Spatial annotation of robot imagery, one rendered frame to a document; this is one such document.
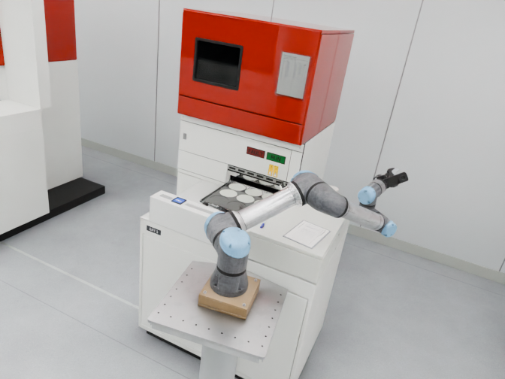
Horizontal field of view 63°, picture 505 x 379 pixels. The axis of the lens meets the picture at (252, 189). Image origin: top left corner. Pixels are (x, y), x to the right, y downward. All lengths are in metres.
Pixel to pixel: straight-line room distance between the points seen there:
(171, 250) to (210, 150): 0.73
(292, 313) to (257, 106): 1.11
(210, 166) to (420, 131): 1.87
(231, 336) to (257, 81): 1.34
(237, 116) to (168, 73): 2.20
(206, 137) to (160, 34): 2.12
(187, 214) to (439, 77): 2.37
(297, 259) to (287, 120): 0.80
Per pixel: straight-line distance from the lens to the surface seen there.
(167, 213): 2.06
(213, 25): 2.38
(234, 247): 1.50
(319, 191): 1.66
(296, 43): 2.19
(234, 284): 1.59
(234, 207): 2.18
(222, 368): 1.87
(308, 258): 1.80
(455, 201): 3.84
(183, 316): 1.60
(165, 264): 2.22
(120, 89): 4.92
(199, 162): 2.63
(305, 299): 1.92
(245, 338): 1.54
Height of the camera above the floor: 1.90
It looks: 25 degrees down
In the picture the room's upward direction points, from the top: 8 degrees clockwise
